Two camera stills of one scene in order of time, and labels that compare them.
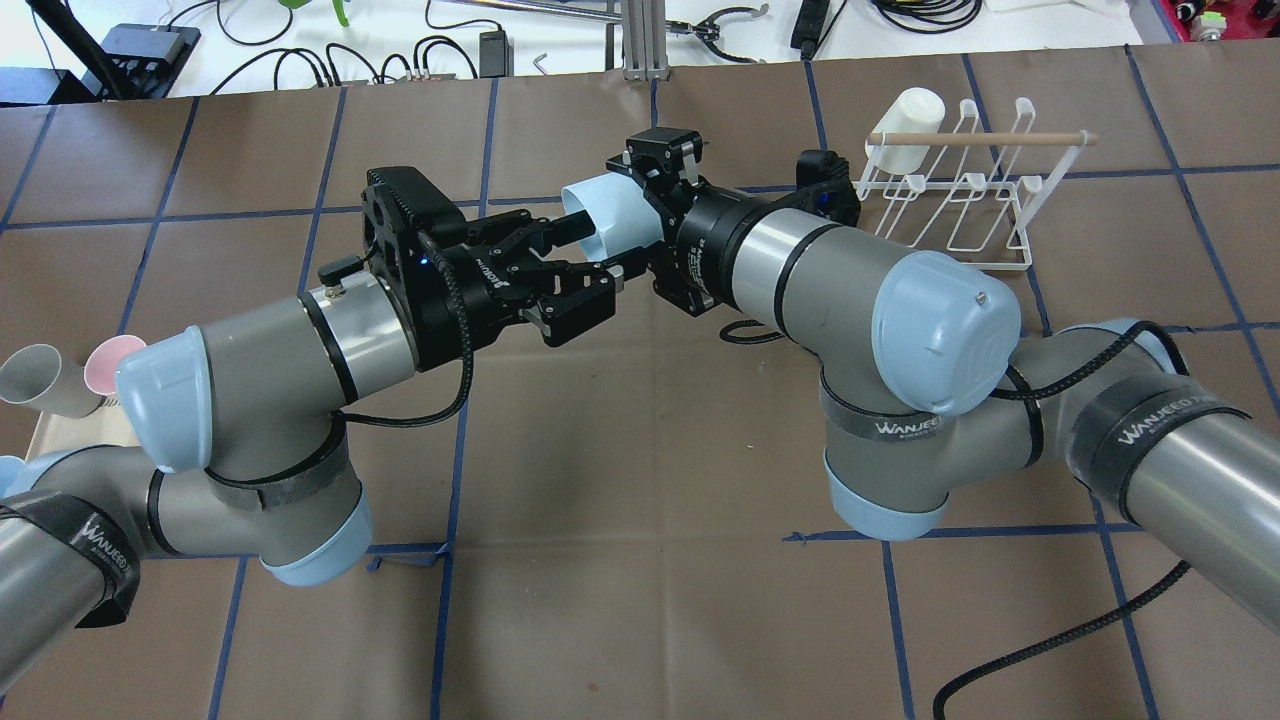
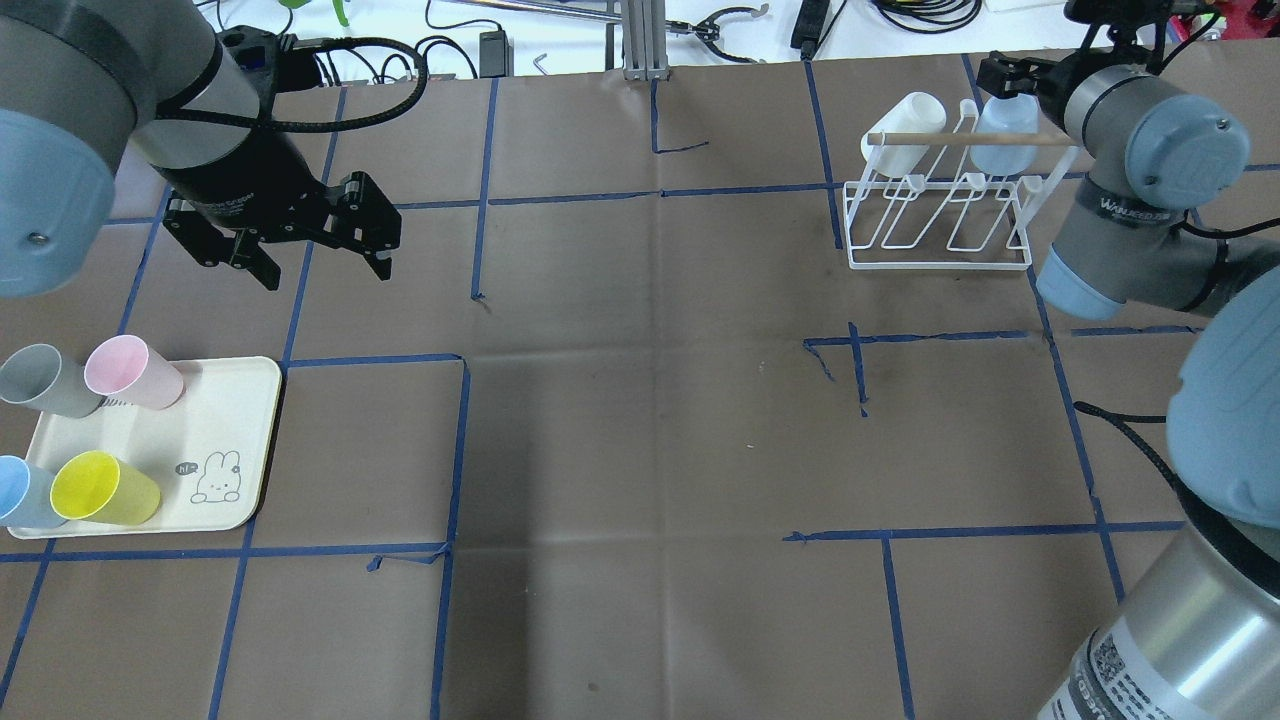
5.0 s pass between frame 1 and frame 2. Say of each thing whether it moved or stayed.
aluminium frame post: stayed
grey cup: stayed
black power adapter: stayed
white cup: stayed
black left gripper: moved
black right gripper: moved
